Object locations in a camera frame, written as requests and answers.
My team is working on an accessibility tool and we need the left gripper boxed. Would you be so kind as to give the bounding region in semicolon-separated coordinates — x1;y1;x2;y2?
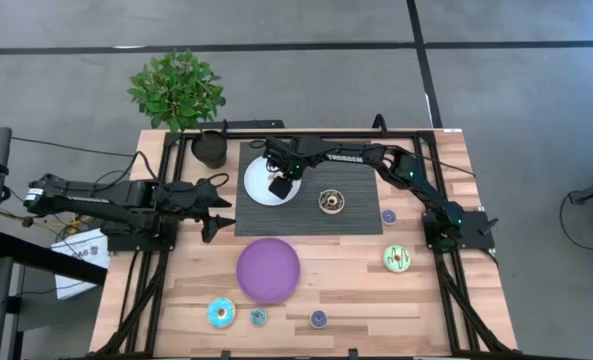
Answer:
157;180;237;245

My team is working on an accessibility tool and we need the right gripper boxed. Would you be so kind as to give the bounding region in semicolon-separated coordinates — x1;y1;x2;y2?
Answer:
262;137;317;201

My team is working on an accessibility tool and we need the large chocolate sprinkled donut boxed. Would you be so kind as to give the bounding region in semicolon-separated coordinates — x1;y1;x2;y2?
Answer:
318;188;346;216

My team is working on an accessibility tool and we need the large blue iced donut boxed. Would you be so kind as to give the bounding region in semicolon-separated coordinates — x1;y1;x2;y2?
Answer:
206;297;237;330

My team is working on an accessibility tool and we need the white round plate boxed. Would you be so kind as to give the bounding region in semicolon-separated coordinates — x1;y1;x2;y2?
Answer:
243;155;302;207

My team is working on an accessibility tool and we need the black bar with green light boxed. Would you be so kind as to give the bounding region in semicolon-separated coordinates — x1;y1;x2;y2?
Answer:
209;118;286;131

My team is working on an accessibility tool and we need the black plant pot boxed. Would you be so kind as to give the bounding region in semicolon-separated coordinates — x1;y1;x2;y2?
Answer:
190;130;229;170

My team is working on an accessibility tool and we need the purple round plate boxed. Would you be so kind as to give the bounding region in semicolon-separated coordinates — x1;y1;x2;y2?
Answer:
235;237;302;305

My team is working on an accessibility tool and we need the grey woven table mat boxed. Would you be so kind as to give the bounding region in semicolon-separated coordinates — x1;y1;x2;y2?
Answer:
234;141;384;237

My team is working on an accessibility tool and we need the green leafy plant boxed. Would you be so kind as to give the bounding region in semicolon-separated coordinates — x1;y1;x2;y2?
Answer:
127;48;227;134

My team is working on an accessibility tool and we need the large green iced donut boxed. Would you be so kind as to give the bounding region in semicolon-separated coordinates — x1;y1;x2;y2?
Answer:
382;243;413;274

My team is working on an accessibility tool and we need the white paper red print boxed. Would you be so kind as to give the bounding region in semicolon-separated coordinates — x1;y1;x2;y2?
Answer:
50;227;112;301

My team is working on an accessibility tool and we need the black desk beam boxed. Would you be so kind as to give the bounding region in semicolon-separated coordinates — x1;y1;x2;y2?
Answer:
0;230;108;287

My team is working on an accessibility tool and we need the black lever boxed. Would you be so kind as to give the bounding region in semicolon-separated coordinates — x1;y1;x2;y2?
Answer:
478;216;501;237

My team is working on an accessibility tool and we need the black left wrist camera cable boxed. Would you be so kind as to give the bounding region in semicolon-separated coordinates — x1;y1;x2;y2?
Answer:
195;172;231;194

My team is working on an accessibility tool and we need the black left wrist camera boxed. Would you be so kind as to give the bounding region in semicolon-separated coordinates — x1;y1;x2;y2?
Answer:
168;182;197;201

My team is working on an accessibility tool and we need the black metal table frame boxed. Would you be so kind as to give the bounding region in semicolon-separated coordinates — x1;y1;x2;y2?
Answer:
90;127;520;360

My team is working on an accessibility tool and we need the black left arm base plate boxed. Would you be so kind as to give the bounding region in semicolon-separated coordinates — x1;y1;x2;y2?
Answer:
99;219;180;253

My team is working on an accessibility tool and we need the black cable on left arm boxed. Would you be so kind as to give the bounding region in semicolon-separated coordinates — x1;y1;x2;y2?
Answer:
89;149;150;194

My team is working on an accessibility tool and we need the black curved clamp handle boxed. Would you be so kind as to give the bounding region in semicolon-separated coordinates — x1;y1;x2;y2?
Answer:
370;113;390;135

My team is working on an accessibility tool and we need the long black floor cable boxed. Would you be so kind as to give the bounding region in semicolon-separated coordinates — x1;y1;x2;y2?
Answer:
10;135;152;177

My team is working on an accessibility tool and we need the yellow cable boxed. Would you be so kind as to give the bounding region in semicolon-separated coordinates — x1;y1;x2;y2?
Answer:
0;209;102;234

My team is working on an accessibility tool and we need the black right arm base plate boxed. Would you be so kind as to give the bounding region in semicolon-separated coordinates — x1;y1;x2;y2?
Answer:
422;209;497;251

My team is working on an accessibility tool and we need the black looped floor cable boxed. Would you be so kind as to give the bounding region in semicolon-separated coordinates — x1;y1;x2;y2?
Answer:
558;191;593;254

